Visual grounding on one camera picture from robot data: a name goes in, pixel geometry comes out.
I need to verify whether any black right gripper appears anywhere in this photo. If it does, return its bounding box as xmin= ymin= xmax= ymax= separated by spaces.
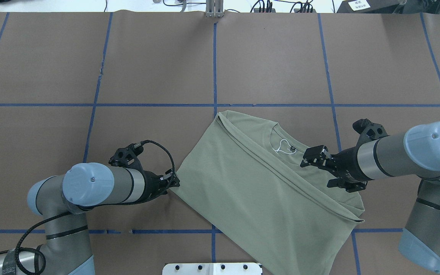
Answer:
xmin=300 ymin=145 xmax=368 ymax=192

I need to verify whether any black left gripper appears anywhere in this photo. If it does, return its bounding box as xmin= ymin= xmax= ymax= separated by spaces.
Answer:
xmin=144 ymin=169 xmax=180 ymax=202

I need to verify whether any olive green long-sleeve shirt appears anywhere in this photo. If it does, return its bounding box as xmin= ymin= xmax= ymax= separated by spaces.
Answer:
xmin=175 ymin=111 xmax=364 ymax=275

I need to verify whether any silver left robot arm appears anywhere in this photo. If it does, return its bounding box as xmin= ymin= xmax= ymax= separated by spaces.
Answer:
xmin=0 ymin=163 xmax=180 ymax=275

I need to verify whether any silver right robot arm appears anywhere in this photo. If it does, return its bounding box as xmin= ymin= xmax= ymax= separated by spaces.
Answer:
xmin=300 ymin=119 xmax=440 ymax=274

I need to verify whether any black box with label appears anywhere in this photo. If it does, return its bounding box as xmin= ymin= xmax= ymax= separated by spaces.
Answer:
xmin=336 ymin=0 xmax=407 ymax=14

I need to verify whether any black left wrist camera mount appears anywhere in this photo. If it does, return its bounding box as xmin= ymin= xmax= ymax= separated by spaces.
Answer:
xmin=108 ymin=143 xmax=144 ymax=171

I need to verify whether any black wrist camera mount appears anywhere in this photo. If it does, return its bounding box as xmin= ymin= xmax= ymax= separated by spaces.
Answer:
xmin=108 ymin=143 xmax=144 ymax=171
xmin=352 ymin=118 xmax=389 ymax=147

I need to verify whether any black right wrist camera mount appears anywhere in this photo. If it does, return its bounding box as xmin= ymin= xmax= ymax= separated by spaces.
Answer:
xmin=352 ymin=118 xmax=389 ymax=147

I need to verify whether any white shirt tag string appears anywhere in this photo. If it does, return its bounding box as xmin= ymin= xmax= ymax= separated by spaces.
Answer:
xmin=275 ymin=140 xmax=297 ymax=155

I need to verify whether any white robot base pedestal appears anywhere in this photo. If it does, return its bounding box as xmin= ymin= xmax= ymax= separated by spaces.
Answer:
xmin=162 ymin=262 xmax=263 ymax=275

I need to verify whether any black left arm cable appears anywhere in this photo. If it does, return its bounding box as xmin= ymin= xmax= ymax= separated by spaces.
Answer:
xmin=0 ymin=140 xmax=176 ymax=275

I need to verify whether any aluminium frame post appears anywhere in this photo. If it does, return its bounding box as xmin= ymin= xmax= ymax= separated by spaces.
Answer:
xmin=205 ymin=0 xmax=225 ymax=18

